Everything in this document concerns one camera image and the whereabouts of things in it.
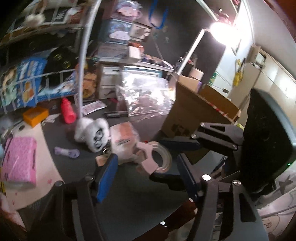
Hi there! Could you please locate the tape dispenser with clear tape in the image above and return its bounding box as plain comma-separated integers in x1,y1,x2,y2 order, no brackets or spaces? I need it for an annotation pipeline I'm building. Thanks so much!
133,141,172,176

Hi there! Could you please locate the purple cable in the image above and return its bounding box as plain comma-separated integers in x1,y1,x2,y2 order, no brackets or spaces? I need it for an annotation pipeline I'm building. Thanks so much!
54,146,81,159

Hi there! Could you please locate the brown cardboard box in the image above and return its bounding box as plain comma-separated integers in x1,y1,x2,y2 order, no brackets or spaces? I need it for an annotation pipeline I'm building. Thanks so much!
161,75,241,138

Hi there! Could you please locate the peach packaged item in plastic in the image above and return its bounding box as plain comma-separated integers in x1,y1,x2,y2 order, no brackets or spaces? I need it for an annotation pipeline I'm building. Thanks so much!
110,121,140,165

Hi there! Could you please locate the clear zip bag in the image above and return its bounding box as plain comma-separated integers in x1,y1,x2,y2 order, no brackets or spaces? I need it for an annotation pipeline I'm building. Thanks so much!
115,70,172,116

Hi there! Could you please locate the lined paper sheet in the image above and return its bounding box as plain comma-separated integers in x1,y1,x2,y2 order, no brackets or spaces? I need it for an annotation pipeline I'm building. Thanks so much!
1,122,63,210

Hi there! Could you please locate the pink printed sachet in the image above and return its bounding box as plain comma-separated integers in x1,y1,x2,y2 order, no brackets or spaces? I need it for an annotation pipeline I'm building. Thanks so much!
82,100,107,115

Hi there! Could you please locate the red plastic bottle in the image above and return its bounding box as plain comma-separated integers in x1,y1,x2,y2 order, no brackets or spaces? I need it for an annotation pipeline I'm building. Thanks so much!
61,97,76,124

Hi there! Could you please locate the beige wardrobe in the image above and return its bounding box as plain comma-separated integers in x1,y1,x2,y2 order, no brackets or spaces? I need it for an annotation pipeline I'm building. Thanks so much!
228,45,295,126

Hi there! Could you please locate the white plastic hook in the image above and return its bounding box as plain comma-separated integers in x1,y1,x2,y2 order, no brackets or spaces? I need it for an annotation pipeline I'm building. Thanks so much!
41,113,60,126

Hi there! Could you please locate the pink leopard print box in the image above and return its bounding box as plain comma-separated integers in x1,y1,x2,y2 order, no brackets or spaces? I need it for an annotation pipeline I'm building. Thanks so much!
1,137,37,189

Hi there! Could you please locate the orange plastic box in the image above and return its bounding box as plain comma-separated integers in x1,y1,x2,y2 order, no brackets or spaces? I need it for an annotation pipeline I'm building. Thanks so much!
23,106,49,128

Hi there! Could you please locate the white mini drawer unit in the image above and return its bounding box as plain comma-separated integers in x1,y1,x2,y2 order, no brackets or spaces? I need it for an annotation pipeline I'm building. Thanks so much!
96,64,122,99

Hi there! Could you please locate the blue food brochure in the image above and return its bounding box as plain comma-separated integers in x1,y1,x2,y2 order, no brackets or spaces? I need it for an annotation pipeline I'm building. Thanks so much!
15,57,47,109

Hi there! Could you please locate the black plush toy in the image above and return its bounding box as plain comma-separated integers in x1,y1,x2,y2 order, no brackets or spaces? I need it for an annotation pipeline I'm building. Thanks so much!
41,46,78,88

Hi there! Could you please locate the bright desk lamp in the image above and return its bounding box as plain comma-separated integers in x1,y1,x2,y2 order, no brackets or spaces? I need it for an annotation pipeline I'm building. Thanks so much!
176,21,234,75

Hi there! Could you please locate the blue cinnamoroll display box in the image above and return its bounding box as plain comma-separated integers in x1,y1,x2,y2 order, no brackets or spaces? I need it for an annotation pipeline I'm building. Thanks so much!
98,19,133,44

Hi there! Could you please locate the anime illustration book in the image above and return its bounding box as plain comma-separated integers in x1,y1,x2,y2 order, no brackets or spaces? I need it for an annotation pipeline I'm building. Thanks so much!
1,65,18,112

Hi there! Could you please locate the pink cinnamoroll display box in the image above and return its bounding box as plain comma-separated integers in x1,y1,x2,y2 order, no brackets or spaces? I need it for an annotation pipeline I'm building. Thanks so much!
110,0,142,22

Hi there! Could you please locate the white plush keychain with glasses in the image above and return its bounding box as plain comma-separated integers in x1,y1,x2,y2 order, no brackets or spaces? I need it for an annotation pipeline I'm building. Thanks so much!
74,117,110,153

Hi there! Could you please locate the white wire shelf rack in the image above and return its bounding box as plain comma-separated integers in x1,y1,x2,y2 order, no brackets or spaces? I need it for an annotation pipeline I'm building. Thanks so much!
1,1,100,115

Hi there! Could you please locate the blue lanyard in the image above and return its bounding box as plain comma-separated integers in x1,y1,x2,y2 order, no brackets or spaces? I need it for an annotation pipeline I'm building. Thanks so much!
148,0,170,30

